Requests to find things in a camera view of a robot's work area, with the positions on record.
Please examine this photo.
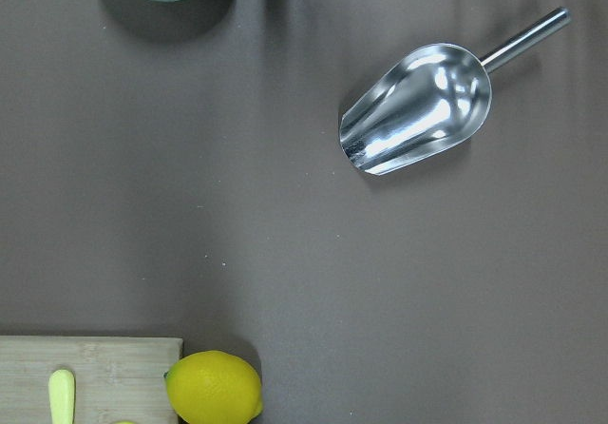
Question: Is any metal ice scoop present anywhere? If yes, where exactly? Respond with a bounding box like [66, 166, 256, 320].
[338, 7, 571, 176]

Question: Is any yellow lemon far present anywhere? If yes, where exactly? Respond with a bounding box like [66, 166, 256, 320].
[164, 350, 264, 423]

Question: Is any bamboo cutting board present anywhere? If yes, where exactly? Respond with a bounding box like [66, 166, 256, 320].
[1, 336, 183, 423]

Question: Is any yellow plastic knife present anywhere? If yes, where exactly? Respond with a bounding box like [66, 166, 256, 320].
[47, 369, 76, 424]

